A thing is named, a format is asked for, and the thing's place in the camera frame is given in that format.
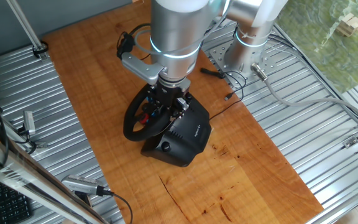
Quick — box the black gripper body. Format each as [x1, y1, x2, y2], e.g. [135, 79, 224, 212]
[150, 83, 188, 105]

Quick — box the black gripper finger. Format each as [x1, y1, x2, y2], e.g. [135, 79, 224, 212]
[168, 94, 193, 123]
[149, 97, 165, 118]

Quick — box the black racing steering wheel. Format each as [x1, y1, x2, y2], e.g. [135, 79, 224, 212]
[122, 83, 180, 142]

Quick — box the black steering wheel base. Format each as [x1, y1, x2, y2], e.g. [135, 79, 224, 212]
[140, 96, 213, 168]

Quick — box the silver robot mounting plate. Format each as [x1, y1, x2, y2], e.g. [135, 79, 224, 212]
[208, 21, 279, 90]

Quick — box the silver stand pole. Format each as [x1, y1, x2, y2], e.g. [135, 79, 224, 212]
[6, 0, 49, 60]

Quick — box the black keyboard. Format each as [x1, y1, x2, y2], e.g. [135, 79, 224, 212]
[0, 179, 33, 224]

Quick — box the small wooden block pile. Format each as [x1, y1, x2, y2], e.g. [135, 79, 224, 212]
[336, 12, 358, 37]

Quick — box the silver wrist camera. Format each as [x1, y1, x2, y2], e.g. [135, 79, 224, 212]
[121, 52, 164, 85]

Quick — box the black USB cable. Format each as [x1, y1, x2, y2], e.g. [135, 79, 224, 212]
[200, 67, 248, 121]

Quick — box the grey robot power cable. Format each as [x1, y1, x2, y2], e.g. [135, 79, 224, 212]
[250, 63, 358, 127]

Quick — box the black ribbed camera cable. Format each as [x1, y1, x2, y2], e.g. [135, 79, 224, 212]
[103, 189, 134, 224]

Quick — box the ribbed silver camera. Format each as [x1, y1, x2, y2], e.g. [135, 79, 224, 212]
[61, 175, 105, 197]

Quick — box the small silver camera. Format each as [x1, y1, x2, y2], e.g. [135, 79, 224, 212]
[22, 110, 37, 136]

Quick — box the taped aluminium frame beam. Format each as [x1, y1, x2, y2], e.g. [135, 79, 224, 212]
[0, 127, 108, 224]

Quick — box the metal corner bracket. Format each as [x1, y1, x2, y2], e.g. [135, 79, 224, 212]
[342, 136, 358, 149]

